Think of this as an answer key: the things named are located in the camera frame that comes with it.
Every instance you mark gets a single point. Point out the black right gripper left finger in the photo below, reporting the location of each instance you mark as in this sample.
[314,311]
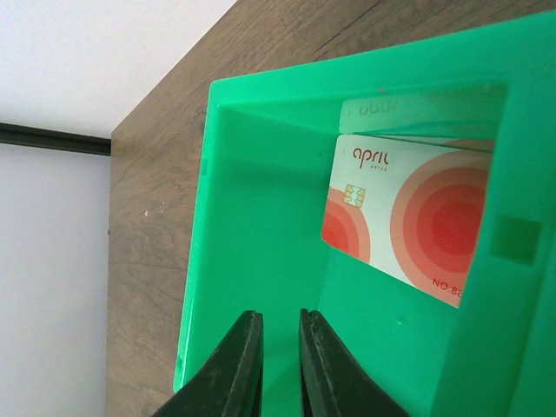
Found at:
[230,381]

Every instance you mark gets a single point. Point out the black left back frame post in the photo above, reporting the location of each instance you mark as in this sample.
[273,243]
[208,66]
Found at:
[55,140]

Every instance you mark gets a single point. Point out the left green plastic bin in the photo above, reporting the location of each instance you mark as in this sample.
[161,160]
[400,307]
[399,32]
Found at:
[256,243]

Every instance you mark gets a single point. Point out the red white card stack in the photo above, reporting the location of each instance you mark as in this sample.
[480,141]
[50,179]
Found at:
[410,207]

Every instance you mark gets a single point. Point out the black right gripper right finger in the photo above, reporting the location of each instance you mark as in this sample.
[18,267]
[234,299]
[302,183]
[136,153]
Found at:
[333,383]

